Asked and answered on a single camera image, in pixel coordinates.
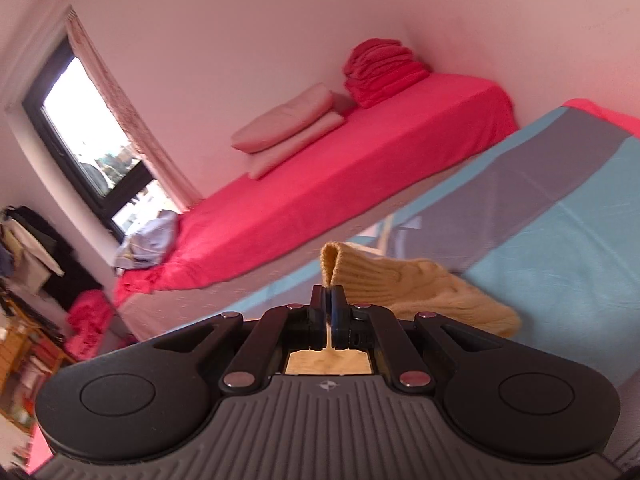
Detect yellow cable knit sweater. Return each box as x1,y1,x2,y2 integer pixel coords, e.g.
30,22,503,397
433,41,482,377
285,240,523,376

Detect crumpled blue grey clothes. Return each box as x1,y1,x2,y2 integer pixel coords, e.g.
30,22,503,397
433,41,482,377
113,210,180,271

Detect hanging clothes pile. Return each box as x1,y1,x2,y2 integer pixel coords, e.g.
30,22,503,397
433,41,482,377
1,212,64,296

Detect lower pink pillow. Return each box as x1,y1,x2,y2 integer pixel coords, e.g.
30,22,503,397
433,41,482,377
247,112,345,180

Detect pink pillow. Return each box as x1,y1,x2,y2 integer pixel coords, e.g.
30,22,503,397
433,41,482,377
247,112,345,180
231,84,334,154

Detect red bedsheet far bed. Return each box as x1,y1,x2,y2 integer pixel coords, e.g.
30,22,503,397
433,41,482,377
114,74,518,306

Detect pink patterned curtain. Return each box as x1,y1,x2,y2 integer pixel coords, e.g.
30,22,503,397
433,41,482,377
65,6,204,211

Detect upper pink pillow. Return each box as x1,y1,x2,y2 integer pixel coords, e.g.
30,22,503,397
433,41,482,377
231,84,334,154

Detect blue grey striped bedsheet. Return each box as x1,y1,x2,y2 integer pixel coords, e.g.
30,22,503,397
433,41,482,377
219,105,640,390

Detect red cloth on floor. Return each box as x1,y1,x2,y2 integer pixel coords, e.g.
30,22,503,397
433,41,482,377
64,289,115,362

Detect folded red blanket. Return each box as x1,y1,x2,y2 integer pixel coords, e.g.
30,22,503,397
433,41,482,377
343,38,432,108

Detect wooden shelf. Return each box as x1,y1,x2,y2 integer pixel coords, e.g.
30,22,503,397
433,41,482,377
0,298,76,434

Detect black framed window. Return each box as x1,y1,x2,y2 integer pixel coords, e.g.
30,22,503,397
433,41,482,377
22,39,179,240

